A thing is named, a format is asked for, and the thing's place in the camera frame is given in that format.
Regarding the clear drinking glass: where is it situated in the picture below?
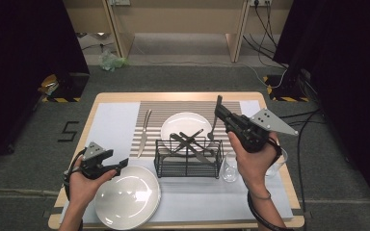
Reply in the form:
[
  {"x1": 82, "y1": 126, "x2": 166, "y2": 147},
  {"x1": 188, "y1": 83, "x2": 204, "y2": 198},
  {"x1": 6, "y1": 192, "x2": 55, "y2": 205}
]
[
  {"x1": 264, "y1": 147, "x2": 289, "y2": 178},
  {"x1": 221, "y1": 150, "x2": 246, "y2": 183}
]

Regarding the person's right hand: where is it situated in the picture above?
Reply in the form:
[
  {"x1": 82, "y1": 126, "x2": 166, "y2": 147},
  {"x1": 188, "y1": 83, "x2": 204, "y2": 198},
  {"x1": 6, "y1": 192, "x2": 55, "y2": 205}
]
[{"x1": 227, "y1": 130, "x2": 282, "y2": 195}]

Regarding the person's left hand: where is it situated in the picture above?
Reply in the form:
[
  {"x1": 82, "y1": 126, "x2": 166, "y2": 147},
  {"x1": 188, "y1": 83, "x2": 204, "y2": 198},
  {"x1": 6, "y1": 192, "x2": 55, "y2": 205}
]
[{"x1": 67, "y1": 167, "x2": 119, "y2": 208}]

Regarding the black curtain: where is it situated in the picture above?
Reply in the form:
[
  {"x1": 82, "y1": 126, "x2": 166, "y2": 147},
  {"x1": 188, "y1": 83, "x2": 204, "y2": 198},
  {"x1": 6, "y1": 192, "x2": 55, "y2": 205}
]
[
  {"x1": 0, "y1": 0, "x2": 90, "y2": 167},
  {"x1": 273, "y1": 0, "x2": 370, "y2": 222}
]

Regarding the black stand base striped tape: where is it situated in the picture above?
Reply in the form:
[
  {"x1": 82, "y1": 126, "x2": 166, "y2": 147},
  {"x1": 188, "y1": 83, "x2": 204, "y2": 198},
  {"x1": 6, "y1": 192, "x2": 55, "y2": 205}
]
[
  {"x1": 263, "y1": 74, "x2": 311, "y2": 103},
  {"x1": 41, "y1": 72, "x2": 90, "y2": 104}
]

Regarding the thin wrist band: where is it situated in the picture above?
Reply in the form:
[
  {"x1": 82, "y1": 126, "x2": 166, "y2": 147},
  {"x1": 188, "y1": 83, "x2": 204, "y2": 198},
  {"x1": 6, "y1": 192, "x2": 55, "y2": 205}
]
[{"x1": 248, "y1": 189, "x2": 273, "y2": 201}]

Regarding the black wire basket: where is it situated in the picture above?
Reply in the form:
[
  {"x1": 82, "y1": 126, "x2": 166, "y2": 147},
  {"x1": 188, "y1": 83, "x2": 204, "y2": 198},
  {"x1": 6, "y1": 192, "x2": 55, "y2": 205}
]
[{"x1": 153, "y1": 136, "x2": 225, "y2": 180}]

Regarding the right hand-held gripper cable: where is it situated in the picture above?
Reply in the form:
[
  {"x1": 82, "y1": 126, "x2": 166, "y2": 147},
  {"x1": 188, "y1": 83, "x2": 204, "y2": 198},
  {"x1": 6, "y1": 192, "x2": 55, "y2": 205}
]
[{"x1": 246, "y1": 137, "x2": 296, "y2": 231}]

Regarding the green plastic bag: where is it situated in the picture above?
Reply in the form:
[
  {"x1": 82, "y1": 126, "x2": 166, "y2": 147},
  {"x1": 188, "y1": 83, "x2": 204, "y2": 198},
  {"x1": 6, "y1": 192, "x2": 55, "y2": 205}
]
[{"x1": 98, "y1": 51, "x2": 132, "y2": 72}]

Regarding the black cable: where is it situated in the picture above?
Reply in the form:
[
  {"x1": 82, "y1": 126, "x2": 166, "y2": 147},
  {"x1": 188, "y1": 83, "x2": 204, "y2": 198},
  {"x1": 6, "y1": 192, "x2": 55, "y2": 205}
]
[
  {"x1": 242, "y1": 33, "x2": 288, "y2": 70},
  {"x1": 293, "y1": 119, "x2": 327, "y2": 129},
  {"x1": 253, "y1": 3, "x2": 278, "y2": 49},
  {"x1": 80, "y1": 41, "x2": 115, "y2": 53},
  {"x1": 297, "y1": 110, "x2": 321, "y2": 215},
  {"x1": 280, "y1": 109, "x2": 322, "y2": 119}
]

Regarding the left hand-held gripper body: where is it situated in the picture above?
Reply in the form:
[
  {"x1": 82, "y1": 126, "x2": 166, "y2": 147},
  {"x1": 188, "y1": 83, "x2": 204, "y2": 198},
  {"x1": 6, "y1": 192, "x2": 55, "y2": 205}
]
[{"x1": 80, "y1": 141, "x2": 123, "y2": 180}]

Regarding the wall power outlet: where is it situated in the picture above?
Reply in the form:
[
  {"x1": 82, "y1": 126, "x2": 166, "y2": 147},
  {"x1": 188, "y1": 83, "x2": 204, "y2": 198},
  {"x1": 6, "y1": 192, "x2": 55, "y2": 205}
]
[{"x1": 250, "y1": 0, "x2": 273, "y2": 8}]

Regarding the white round plate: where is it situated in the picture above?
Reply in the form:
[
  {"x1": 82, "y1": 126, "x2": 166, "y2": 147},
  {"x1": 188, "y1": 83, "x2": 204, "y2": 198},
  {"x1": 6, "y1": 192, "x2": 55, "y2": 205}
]
[
  {"x1": 93, "y1": 165, "x2": 162, "y2": 231},
  {"x1": 131, "y1": 189, "x2": 163, "y2": 230},
  {"x1": 159, "y1": 111, "x2": 214, "y2": 157}
]

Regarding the yellow object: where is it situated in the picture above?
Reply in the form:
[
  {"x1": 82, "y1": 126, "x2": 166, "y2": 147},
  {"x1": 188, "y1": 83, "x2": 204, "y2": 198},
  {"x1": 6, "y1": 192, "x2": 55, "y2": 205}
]
[{"x1": 38, "y1": 74, "x2": 60, "y2": 96}]

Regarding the light wooden desk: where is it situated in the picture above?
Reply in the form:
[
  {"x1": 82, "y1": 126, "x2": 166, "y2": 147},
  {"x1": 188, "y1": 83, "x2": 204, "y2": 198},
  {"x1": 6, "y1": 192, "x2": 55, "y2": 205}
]
[{"x1": 62, "y1": 0, "x2": 295, "y2": 64}]

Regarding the striped woven placemat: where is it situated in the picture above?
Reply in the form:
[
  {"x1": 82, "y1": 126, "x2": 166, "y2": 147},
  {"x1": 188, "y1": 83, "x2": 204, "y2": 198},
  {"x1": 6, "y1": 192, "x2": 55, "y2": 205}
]
[{"x1": 128, "y1": 101, "x2": 251, "y2": 159}]

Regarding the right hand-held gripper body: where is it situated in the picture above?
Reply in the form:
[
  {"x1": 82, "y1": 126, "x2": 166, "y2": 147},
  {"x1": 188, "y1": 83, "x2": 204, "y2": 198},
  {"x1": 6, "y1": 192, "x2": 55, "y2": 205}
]
[{"x1": 214, "y1": 104, "x2": 300, "y2": 154}]

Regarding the steel fork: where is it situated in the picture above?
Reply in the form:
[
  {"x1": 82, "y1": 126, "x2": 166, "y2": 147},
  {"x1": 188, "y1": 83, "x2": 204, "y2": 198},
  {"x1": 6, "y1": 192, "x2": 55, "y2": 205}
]
[
  {"x1": 172, "y1": 128, "x2": 205, "y2": 153},
  {"x1": 206, "y1": 110, "x2": 220, "y2": 142}
]

